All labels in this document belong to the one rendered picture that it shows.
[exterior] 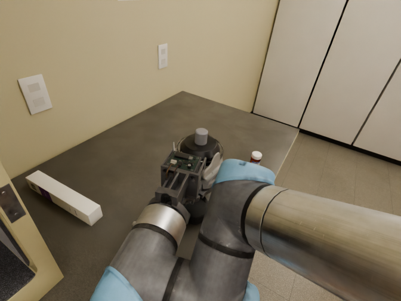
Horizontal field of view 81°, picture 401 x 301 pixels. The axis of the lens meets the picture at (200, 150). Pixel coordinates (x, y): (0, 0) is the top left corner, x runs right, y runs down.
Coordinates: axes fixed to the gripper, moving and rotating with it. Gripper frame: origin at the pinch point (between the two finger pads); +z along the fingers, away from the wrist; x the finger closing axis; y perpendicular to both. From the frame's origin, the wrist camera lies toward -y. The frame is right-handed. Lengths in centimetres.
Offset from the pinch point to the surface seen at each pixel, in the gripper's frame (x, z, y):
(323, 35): -61, 241, -5
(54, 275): 22.2, -27.1, -18.3
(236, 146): -6.6, 40.0, -22.3
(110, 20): 48, 43, 18
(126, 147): 34.5, 21.8, -22.0
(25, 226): 22.2, -26.9, -1.5
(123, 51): 47, 47, 6
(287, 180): -57, 141, -117
